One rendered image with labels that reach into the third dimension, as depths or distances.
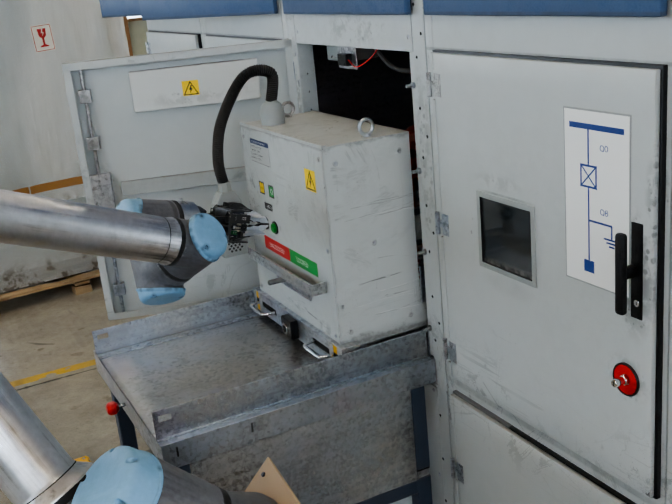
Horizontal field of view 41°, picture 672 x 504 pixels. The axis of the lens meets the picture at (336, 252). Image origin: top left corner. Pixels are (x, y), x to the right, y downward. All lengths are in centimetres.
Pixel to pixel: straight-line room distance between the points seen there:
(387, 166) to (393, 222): 13
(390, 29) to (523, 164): 53
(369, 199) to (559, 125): 59
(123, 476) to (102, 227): 44
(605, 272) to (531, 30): 44
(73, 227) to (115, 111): 108
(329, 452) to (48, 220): 94
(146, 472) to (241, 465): 73
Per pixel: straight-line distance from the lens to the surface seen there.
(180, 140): 260
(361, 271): 208
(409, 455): 228
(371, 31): 215
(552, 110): 162
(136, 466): 136
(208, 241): 167
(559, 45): 162
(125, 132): 261
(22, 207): 151
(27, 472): 151
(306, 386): 207
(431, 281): 211
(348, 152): 200
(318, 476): 217
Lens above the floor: 177
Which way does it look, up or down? 18 degrees down
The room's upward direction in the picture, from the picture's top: 6 degrees counter-clockwise
